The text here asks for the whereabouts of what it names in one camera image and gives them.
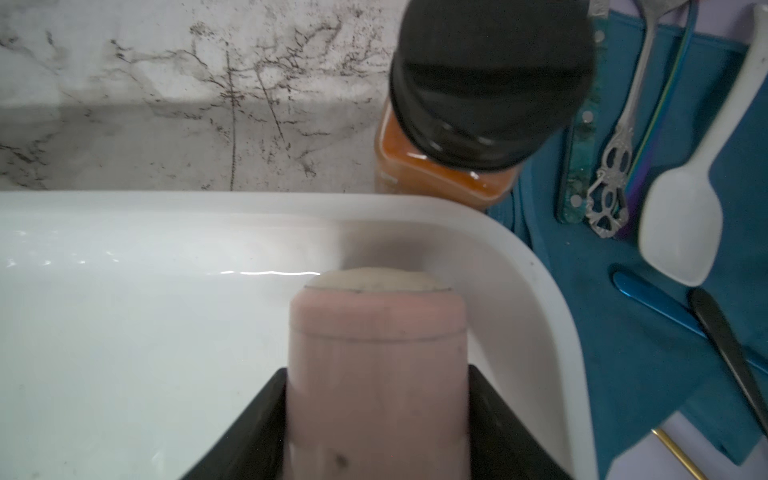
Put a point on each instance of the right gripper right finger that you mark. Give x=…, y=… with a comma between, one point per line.
x=501, y=447

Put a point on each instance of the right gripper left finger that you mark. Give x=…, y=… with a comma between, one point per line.
x=253, y=446

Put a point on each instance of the pink sharpener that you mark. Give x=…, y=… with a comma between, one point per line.
x=377, y=378

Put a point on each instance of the white storage box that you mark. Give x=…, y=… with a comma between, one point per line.
x=136, y=326

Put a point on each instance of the lavender tray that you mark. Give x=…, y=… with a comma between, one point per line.
x=708, y=416

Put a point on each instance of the teal cloth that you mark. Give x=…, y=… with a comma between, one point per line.
x=642, y=367

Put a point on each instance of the gold utensil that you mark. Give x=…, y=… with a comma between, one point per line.
x=679, y=454

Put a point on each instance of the blue spoon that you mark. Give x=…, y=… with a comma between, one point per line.
x=647, y=294

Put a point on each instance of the black spoon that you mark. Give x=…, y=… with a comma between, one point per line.
x=717, y=328

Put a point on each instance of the iridescent spoon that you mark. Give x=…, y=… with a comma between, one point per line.
x=646, y=152

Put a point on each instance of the silver ornate spoon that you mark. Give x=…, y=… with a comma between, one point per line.
x=606, y=205

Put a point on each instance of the white plastic spoon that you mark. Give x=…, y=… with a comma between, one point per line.
x=682, y=219

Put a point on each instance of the orange spice jar black lid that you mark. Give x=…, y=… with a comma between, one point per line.
x=476, y=88

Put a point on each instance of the green handled knife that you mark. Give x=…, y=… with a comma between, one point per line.
x=581, y=145

